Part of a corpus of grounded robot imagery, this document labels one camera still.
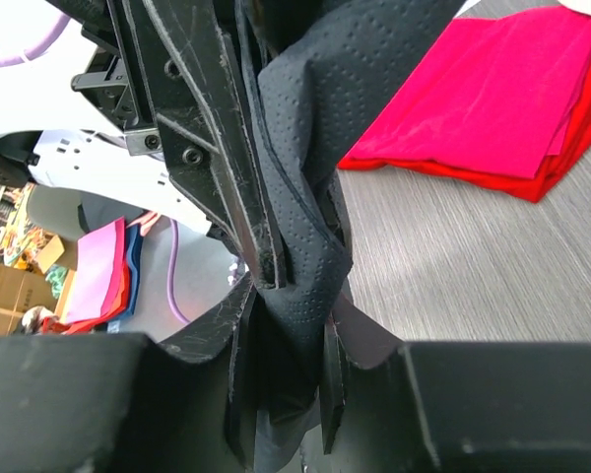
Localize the red cloth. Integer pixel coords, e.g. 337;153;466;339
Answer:
337;19;591;204

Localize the cardboard box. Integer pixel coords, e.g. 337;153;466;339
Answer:
0;264;75;337

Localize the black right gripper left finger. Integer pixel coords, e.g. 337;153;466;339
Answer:
0;278;257;472

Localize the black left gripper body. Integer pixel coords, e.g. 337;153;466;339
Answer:
50;1;161;156

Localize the magenta cloth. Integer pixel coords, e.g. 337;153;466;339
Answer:
337;7;591;181

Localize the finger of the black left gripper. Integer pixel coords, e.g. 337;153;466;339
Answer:
105;0;296;292

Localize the stack of coloured paper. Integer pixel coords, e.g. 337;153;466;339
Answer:
41;218;132;335

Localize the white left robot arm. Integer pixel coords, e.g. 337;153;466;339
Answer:
0;1;288;290

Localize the dark blue paper napkin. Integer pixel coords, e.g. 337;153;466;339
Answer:
235;1;461;472

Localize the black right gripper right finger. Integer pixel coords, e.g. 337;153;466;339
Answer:
320;298;591;472

